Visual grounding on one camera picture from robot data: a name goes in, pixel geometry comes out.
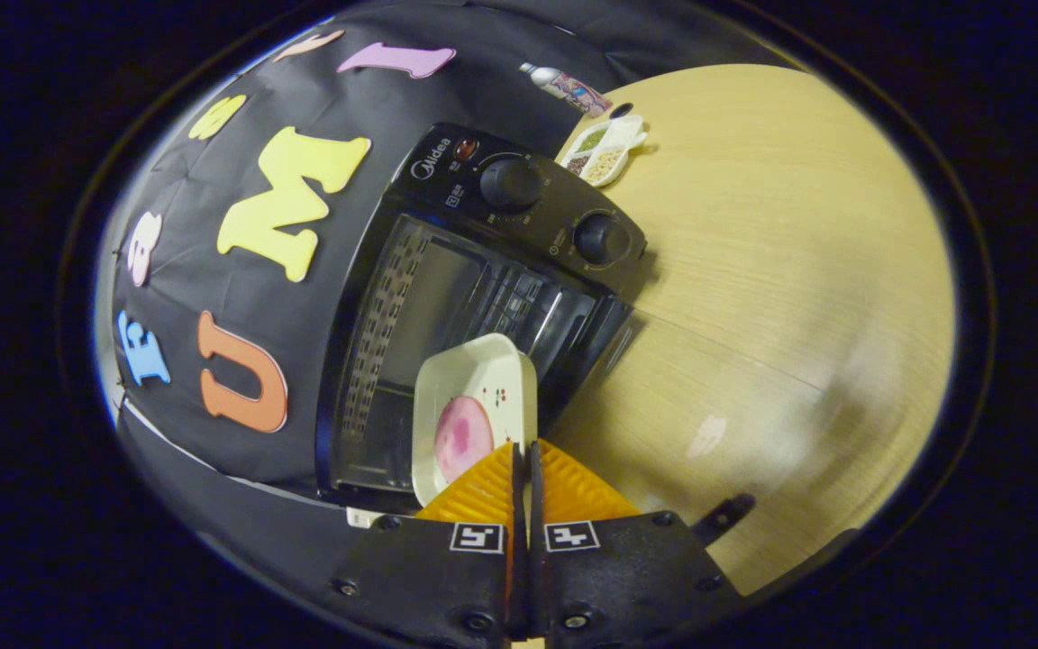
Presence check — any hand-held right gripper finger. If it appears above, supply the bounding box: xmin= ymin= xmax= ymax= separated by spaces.
xmin=330 ymin=441 xmax=527 ymax=645
xmin=528 ymin=439 xmax=745 ymax=646

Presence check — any pink round food slice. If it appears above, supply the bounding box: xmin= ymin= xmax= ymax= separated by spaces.
xmin=433 ymin=395 xmax=496 ymax=485

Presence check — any white square plate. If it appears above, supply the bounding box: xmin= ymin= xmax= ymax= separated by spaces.
xmin=411 ymin=333 xmax=540 ymax=507

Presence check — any black electric oven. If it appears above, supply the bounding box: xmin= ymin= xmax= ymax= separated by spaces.
xmin=314 ymin=122 xmax=651 ymax=506

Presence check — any white divided dish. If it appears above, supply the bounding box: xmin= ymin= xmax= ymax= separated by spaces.
xmin=558 ymin=114 xmax=649 ymax=188

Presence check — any silver printed bottle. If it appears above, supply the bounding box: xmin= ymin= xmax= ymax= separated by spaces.
xmin=519 ymin=61 xmax=615 ymax=119

